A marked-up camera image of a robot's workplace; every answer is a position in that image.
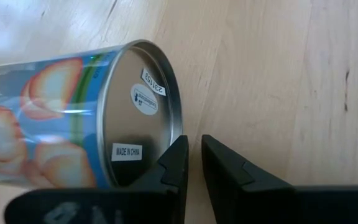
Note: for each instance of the peaches food can blue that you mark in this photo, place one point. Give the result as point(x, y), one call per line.
point(73, 124)

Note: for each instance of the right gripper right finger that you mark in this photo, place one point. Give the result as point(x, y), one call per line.
point(244, 199)

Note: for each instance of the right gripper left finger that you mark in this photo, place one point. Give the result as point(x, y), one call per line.
point(166, 199)

